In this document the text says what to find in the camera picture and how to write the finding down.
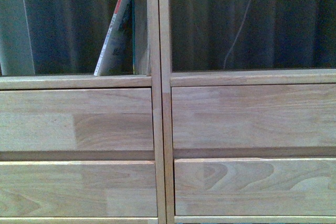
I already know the thin cable behind shelf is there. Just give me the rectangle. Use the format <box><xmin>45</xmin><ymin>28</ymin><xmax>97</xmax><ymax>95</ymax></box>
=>
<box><xmin>223</xmin><ymin>0</ymin><xmax>261</xmax><ymax>69</ymax></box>

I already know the white book with red spine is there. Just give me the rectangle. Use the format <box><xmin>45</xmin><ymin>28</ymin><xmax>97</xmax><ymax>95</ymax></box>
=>
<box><xmin>94</xmin><ymin>0</ymin><xmax>132</xmax><ymax>76</ymax></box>

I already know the wooden shelf cabinet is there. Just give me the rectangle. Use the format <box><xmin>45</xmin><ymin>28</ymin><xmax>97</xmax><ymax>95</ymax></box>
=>
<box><xmin>159</xmin><ymin>0</ymin><xmax>335</xmax><ymax>223</ymax></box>
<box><xmin>1</xmin><ymin>0</ymin><xmax>167</xmax><ymax>223</ymax></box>

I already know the left cabinet lower drawer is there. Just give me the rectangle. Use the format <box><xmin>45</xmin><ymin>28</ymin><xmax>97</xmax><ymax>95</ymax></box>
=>
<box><xmin>1</xmin><ymin>161</ymin><xmax>158</xmax><ymax>217</ymax></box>

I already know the cabinet drawer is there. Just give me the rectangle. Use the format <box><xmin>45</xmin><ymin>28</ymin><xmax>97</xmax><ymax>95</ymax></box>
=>
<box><xmin>174</xmin><ymin>158</ymin><xmax>335</xmax><ymax>216</ymax></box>
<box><xmin>172</xmin><ymin>84</ymin><xmax>335</xmax><ymax>149</ymax></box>
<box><xmin>1</xmin><ymin>161</ymin><xmax>158</xmax><ymax>217</ymax></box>
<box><xmin>1</xmin><ymin>88</ymin><xmax>153</xmax><ymax>151</ymax></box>

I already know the right wooden shelf cabinet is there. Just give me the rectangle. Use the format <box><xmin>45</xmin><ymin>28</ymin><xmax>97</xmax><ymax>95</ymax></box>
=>
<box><xmin>159</xmin><ymin>0</ymin><xmax>335</xmax><ymax>223</ymax></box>

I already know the right cabinet lower drawer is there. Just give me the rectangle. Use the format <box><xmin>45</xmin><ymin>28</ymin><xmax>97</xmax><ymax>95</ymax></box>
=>
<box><xmin>174</xmin><ymin>158</ymin><xmax>335</xmax><ymax>216</ymax></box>

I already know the grey curtain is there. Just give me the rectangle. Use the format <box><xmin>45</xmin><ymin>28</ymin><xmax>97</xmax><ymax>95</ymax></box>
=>
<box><xmin>0</xmin><ymin>0</ymin><xmax>336</xmax><ymax>76</ymax></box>

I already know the left wooden shelf cabinet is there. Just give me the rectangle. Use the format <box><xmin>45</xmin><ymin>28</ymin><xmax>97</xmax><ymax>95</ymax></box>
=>
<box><xmin>1</xmin><ymin>0</ymin><xmax>167</xmax><ymax>223</ymax></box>

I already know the left cabinet upper drawer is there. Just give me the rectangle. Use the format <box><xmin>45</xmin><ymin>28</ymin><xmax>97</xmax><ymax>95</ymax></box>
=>
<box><xmin>1</xmin><ymin>88</ymin><xmax>153</xmax><ymax>151</ymax></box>

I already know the right cabinet upper drawer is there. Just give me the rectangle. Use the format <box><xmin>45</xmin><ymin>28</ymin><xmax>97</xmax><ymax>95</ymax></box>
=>
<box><xmin>172</xmin><ymin>84</ymin><xmax>335</xmax><ymax>149</ymax></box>

